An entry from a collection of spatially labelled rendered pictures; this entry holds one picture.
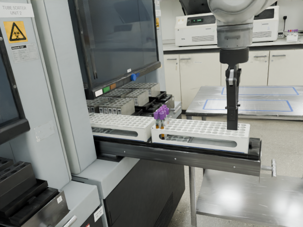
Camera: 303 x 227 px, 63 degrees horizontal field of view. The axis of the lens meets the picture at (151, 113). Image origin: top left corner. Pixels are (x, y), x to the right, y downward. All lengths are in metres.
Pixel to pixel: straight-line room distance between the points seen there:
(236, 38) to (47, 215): 0.62
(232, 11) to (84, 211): 0.63
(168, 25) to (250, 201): 2.96
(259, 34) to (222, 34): 2.34
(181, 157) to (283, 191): 0.88
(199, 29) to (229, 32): 2.42
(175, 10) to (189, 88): 1.22
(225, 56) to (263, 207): 0.92
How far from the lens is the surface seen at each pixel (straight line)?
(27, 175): 0.70
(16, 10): 0.69
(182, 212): 1.76
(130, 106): 1.07
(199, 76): 3.15
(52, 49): 0.75
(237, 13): 0.48
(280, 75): 3.06
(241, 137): 0.73
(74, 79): 0.80
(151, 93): 1.27
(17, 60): 0.67
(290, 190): 1.57
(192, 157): 0.77
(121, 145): 0.86
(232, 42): 0.67
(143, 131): 0.81
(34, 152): 0.72
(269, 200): 1.47
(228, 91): 0.69
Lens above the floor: 1.18
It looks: 20 degrees down
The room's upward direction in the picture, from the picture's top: 5 degrees counter-clockwise
